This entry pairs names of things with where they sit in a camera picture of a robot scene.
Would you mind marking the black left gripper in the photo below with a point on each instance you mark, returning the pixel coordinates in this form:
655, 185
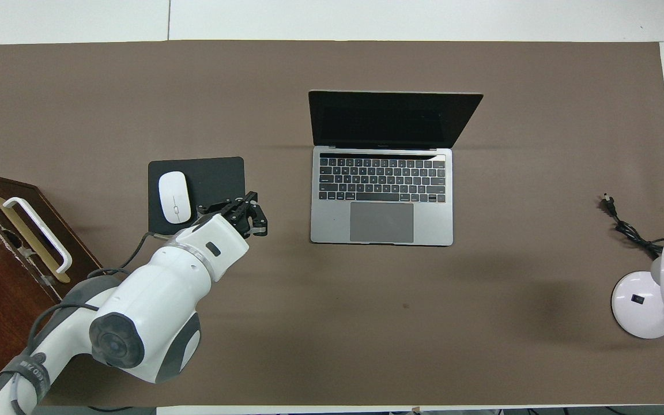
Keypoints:
238, 218

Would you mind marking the silver grey laptop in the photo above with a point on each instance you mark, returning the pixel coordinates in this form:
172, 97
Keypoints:
332, 225

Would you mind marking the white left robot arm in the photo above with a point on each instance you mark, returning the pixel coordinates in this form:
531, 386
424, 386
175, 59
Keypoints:
153, 305

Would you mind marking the black mouse pad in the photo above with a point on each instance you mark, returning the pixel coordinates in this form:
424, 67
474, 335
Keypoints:
217, 178

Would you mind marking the white computer mouse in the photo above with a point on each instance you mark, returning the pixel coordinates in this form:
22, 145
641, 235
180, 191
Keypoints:
174, 196

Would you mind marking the white desk lamp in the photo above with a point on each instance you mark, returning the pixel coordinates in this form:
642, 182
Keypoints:
634, 300

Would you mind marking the brown table mat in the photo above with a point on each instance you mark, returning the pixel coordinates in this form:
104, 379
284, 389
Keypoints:
366, 323

